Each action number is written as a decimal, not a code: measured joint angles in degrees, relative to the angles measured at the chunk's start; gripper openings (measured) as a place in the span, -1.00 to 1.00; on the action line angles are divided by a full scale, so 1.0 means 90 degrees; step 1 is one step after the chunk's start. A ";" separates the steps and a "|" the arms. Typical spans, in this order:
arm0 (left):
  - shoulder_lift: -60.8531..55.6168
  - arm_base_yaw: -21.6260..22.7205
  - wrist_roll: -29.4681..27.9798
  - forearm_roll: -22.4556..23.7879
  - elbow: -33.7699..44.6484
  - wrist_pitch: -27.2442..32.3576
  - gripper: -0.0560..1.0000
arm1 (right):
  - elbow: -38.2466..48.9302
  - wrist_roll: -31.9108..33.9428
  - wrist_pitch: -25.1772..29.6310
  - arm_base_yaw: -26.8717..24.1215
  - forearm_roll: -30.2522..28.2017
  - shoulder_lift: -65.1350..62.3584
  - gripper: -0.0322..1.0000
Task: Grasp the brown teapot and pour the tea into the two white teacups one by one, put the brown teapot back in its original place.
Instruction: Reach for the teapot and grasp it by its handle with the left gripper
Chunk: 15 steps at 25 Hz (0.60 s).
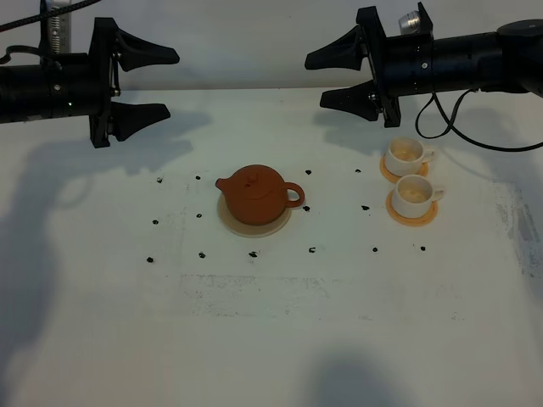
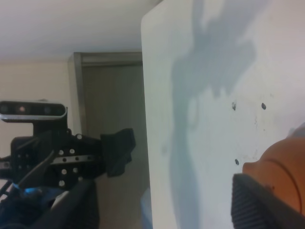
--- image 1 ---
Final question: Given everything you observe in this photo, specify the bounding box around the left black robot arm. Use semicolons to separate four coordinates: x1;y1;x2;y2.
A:
1;18;179;148

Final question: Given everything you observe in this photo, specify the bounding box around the far orange cup coaster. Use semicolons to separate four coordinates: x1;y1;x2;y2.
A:
379;156;429;184

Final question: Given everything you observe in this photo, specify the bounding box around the orange cup coaster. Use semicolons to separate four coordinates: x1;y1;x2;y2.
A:
385;191;439;227
379;156;429;184

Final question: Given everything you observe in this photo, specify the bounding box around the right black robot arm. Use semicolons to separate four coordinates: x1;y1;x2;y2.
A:
305;6;542;128

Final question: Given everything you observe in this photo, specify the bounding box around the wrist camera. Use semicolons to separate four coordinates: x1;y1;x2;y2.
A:
398;10;422;35
38;1;97;69

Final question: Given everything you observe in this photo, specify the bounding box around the white teacup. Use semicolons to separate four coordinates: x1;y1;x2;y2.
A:
384;137;435;177
391;175;445;219

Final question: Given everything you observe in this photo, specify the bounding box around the beige round teapot coaster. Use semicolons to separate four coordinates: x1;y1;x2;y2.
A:
216;194;292;238

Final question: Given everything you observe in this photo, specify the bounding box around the near orange cup coaster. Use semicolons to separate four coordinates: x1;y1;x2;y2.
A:
385;191;439;227

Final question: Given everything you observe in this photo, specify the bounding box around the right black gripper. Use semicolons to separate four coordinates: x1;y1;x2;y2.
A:
305;3;433;128

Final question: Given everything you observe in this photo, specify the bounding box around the near white teacup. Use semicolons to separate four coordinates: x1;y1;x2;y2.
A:
391;175;445;219

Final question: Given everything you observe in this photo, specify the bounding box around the brown clay teapot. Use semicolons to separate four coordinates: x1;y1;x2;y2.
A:
216;164;305;226

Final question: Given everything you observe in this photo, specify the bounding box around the far white teacup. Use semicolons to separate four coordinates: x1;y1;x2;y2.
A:
384;137;435;177

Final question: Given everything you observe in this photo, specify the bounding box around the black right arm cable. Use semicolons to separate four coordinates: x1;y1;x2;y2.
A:
415;87;543;153

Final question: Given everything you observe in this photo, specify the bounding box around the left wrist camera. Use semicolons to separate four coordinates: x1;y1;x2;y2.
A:
38;1;97;69

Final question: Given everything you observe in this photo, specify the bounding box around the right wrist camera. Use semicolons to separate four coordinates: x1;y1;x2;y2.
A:
398;10;422;35

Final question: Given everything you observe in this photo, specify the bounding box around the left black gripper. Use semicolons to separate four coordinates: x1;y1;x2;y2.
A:
88;18;180;148

